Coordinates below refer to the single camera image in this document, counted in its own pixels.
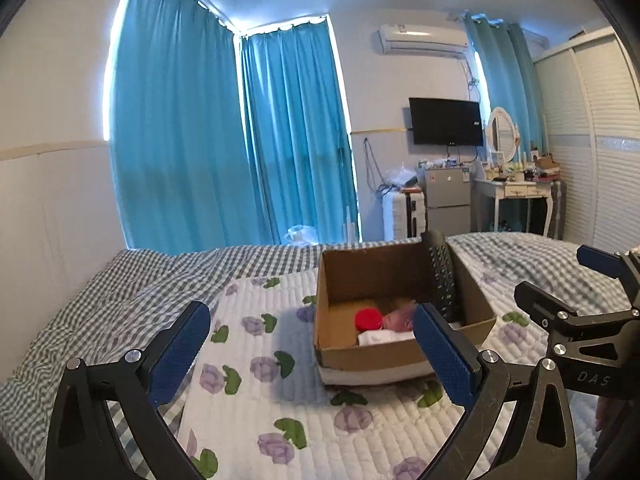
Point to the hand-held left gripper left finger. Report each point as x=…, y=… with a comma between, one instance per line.
x=180, y=355

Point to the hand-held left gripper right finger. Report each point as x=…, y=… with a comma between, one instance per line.
x=444, y=355

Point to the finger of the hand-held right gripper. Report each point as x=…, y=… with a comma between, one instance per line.
x=540, y=301
x=597, y=259

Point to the pink packet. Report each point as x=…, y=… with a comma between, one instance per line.
x=400, y=319

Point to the brown cardboard box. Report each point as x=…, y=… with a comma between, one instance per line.
x=370, y=360

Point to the black remote control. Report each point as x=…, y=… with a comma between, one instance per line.
x=442, y=275

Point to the person's right hand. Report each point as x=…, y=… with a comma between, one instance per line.
x=605, y=412

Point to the dark grey suitcase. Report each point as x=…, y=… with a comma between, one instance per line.
x=559, y=210

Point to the white slatted wardrobe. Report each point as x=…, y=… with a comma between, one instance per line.
x=590, y=160

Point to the white dressing table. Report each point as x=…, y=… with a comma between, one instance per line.
x=515, y=191

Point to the brown open box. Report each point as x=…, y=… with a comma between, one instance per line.
x=545, y=162

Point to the grey small fridge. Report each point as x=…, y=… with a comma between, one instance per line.
x=447, y=200

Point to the white suitcase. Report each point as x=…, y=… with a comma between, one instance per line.
x=400, y=217

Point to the white floral quilted mat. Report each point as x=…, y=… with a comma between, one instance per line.
x=310, y=425

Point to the oval white vanity mirror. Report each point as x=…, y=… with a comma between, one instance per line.
x=501, y=135

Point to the white plastic bag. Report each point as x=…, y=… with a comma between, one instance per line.
x=300, y=236

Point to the clear plastic bag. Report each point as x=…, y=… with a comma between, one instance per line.
x=400, y=176

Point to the teal curtain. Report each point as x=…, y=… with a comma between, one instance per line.
x=510, y=85

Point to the wide blue curtain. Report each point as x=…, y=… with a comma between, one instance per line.
x=175, y=120

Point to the narrow blue curtain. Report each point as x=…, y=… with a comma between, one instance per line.
x=295, y=135

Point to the white air conditioner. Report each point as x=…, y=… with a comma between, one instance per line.
x=422, y=39

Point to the black wall television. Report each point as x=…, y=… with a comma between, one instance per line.
x=445, y=121

